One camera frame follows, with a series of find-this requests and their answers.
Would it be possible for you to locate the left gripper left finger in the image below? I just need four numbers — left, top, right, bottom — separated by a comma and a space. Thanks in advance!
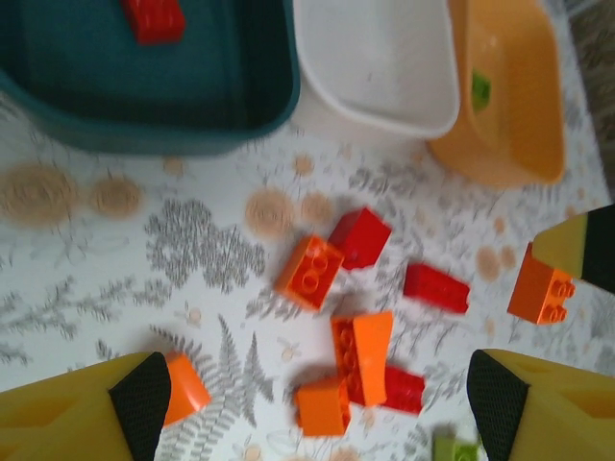
0, 351, 173, 461

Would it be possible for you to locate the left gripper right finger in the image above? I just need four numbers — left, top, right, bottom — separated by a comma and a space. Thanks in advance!
467, 349, 615, 461

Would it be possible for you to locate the green lego brick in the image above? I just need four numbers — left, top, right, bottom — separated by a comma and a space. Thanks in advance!
470, 70, 493, 114
431, 434, 484, 461

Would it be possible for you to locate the orange curved lego brick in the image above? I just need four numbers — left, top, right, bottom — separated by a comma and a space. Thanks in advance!
161, 352, 212, 428

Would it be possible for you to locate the red lego brick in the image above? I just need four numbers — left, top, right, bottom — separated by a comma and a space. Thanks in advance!
119, 0, 186, 47
403, 262, 472, 315
328, 206, 393, 271
382, 366, 427, 416

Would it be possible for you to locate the floral tablecloth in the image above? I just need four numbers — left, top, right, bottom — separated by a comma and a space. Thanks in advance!
0, 0, 615, 461

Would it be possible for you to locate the orange plastic bin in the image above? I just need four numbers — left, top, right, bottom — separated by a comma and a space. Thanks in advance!
426, 0, 566, 186

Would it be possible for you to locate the white plastic bin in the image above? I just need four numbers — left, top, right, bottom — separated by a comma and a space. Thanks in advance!
291, 0, 461, 141

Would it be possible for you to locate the teal plastic bin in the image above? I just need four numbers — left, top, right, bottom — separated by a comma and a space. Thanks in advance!
0, 0, 302, 158

